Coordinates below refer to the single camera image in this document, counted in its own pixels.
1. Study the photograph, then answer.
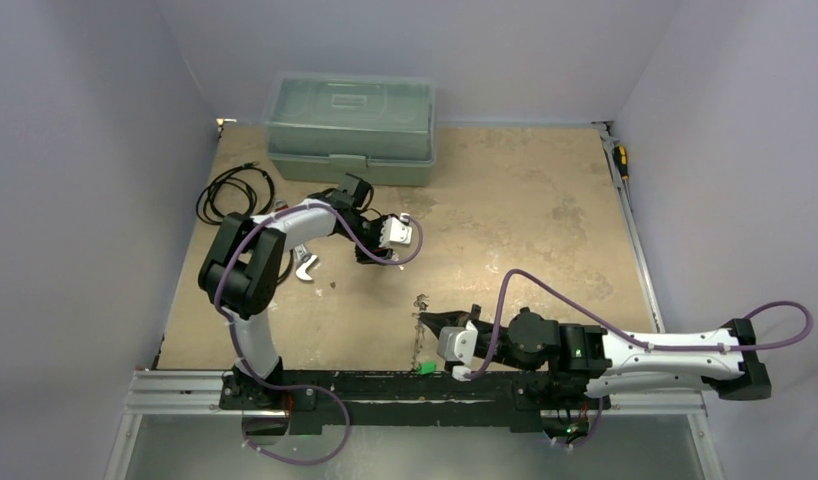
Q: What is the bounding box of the aluminium frame rail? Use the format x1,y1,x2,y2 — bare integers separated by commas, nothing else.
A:
591,121,724,479

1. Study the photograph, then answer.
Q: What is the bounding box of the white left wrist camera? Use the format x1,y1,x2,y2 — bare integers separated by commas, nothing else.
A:
379,212,413,249

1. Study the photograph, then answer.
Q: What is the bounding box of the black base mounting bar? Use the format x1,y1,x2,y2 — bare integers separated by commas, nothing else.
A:
219,370,610,437

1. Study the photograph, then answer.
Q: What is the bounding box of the coiled black cable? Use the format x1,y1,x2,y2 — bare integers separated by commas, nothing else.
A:
196,165,276,227

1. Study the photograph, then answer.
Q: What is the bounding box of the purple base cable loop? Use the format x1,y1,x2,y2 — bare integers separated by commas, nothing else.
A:
240,384,353,467

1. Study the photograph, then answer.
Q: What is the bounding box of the key with green tag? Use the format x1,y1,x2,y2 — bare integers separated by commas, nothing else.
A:
415,361,437,375

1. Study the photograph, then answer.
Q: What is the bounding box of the red handled adjustable wrench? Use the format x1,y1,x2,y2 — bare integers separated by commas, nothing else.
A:
273,199,321,284

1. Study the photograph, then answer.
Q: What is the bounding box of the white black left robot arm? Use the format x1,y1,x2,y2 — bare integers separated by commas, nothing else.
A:
198,174,413,409

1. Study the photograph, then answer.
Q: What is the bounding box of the green plastic toolbox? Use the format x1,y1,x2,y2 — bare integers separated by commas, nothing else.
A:
261,71,436,187

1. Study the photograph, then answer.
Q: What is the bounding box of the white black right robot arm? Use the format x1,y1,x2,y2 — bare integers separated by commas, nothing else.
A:
419,306,772,407

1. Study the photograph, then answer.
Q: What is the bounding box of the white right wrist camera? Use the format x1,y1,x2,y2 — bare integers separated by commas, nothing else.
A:
437,321,479,382

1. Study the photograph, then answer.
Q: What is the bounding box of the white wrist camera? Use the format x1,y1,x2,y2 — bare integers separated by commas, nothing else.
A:
379,212,413,249
437,321,479,382

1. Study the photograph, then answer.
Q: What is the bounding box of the yellow black screwdriver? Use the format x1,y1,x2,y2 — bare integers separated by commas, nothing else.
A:
612,145,629,181

